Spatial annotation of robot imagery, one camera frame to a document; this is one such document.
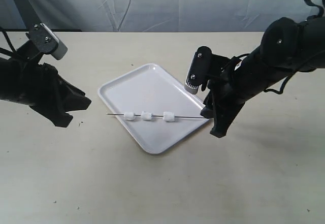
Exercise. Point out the white backdrop curtain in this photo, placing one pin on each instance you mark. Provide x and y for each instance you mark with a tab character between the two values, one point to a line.
167	15

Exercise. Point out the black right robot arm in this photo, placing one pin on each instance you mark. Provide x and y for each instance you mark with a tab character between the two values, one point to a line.
286	48

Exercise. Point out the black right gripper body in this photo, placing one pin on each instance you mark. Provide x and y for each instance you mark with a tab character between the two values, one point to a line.
219	80

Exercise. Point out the thin metal skewer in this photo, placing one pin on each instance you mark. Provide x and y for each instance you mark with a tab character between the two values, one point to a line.
160	116

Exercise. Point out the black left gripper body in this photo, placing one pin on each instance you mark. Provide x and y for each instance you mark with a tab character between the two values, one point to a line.
36	82

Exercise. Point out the white plastic tray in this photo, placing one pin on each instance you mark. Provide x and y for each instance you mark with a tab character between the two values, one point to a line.
152	89

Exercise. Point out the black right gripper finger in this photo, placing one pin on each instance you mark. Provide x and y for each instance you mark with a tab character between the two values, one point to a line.
208	110
223	118

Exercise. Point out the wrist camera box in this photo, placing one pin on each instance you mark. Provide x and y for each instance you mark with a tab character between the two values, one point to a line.
46	41
198	71

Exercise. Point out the white marshmallow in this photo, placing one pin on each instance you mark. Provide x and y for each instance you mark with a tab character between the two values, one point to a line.
147	116
129	116
168	116

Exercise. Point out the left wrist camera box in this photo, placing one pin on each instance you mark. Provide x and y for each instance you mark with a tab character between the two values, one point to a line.
46	41

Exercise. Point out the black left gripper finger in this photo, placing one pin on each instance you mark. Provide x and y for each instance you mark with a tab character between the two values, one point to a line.
71	97
56	113

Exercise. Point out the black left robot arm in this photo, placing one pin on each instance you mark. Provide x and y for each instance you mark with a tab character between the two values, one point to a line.
10	71

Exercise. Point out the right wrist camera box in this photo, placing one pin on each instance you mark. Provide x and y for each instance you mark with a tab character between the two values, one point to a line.
198	71

